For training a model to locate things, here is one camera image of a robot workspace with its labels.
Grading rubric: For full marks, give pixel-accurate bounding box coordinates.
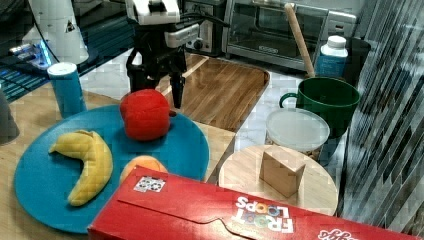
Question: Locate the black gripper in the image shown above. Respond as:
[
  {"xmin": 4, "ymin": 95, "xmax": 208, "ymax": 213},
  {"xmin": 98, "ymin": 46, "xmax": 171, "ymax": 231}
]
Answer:
[{"xmin": 125, "ymin": 24, "xmax": 187, "ymax": 108}]

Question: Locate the red plush apple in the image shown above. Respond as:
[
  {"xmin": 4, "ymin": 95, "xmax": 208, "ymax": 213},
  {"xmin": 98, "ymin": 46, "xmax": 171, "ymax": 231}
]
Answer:
[{"xmin": 120, "ymin": 89, "xmax": 177, "ymax": 141}]

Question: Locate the wooden serving tray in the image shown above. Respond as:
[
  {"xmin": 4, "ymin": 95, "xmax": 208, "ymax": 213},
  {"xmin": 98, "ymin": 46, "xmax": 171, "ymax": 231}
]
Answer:
[{"xmin": 157, "ymin": 53, "xmax": 270, "ymax": 132}]

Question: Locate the orange plush fruit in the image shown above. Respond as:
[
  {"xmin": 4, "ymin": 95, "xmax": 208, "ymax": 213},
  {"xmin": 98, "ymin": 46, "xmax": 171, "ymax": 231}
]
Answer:
[{"xmin": 120, "ymin": 155, "xmax": 167, "ymax": 182}]

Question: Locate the blue shaker white cap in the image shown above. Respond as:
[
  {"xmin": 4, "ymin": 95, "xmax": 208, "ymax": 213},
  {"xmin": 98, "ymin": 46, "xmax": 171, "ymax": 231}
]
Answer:
[{"xmin": 47, "ymin": 62, "xmax": 87, "ymax": 118}]

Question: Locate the yellow plush banana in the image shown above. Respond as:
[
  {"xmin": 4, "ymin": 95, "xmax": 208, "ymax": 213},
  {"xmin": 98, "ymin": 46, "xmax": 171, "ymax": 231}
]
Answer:
[{"xmin": 49, "ymin": 130, "xmax": 113, "ymax": 206}]

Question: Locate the stainless steel toaster oven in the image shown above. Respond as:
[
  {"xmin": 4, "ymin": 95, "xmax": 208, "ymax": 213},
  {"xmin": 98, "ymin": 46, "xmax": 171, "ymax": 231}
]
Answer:
[{"xmin": 179, "ymin": 0, "xmax": 358, "ymax": 72}]

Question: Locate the red Froot Loops box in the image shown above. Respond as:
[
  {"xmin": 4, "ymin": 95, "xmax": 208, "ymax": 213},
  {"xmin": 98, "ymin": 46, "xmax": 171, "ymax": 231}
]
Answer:
[{"xmin": 88, "ymin": 166, "xmax": 423, "ymax": 240}]

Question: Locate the blue round plate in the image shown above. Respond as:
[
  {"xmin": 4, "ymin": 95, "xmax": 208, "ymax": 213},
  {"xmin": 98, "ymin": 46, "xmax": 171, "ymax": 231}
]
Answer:
[{"xmin": 14, "ymin": 105, "xmax": 209, "ymax": 234}]

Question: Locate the jar with wooden lid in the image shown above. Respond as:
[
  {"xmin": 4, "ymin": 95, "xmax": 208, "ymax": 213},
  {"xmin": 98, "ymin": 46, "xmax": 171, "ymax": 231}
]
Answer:
[{"xmin": 218, "ymin": 145, "xmax": 338, "ymax": 216}]

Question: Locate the blue bottle white cap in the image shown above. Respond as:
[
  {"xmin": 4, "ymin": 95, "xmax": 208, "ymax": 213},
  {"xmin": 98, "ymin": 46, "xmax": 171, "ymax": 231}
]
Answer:
[{"xmin": 315, "ymin": 35, "xmax": 348, "ymax": 78}]

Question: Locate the green mug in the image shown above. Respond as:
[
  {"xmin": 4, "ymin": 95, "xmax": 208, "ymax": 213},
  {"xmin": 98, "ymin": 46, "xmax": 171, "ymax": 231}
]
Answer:
[{"xmin": 279, "ymin": 77, "xmax": 360, "ymax": 138}]

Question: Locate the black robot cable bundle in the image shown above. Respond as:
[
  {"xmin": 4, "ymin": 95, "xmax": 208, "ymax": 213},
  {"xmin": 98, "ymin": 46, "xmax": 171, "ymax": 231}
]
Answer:
[{"xmin": 178, "ymin": 11, "xmax": 231, "ymax": 29}]

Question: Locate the wooden pestle handle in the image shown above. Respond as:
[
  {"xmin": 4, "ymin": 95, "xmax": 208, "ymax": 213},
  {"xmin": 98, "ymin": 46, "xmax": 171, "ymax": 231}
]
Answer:
[{"xmin": 284, "ymin": 3, "xmax": 315, "ymax": 77}]

